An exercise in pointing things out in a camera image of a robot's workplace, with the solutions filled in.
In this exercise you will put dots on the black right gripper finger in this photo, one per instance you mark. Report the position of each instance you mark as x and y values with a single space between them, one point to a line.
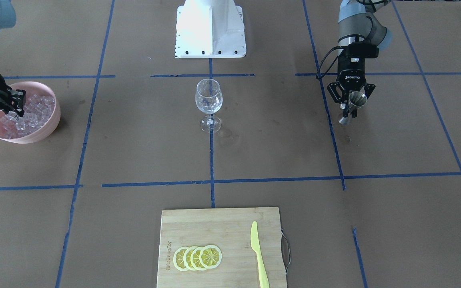
17 102
6 104

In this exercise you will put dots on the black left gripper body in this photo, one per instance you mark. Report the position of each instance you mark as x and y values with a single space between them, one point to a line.
351 72

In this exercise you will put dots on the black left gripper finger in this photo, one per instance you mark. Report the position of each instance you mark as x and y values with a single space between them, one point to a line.
338 94
360 98

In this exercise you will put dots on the single clear ice cube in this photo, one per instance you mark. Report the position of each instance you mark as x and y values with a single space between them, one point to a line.
12 116

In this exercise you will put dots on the steel cocktail jigger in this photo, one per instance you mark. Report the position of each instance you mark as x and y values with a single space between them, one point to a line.
346 118

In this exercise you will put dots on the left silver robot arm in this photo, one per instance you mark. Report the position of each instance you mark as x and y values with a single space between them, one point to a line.
361 37

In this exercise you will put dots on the clear ice cubes pile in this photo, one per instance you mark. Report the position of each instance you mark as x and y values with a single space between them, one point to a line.
37 111

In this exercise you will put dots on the clear wine glass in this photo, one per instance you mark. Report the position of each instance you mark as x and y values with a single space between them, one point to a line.
208 98

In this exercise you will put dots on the pink bowl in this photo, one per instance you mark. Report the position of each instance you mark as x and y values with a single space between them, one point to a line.
46 130

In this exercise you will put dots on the yellow plastic knife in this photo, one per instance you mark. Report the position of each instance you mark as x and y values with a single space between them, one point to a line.
255 246

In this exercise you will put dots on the bamboo cutting board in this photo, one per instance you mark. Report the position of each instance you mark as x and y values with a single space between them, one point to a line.
229 229

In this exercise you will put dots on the lemon slice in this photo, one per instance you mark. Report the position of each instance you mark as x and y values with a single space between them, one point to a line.
187 258
179 259
210 256
195 259

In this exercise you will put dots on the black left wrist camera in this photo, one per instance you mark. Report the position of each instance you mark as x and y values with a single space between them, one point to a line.
360 50

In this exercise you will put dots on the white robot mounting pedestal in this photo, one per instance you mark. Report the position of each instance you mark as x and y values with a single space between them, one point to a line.
210 29

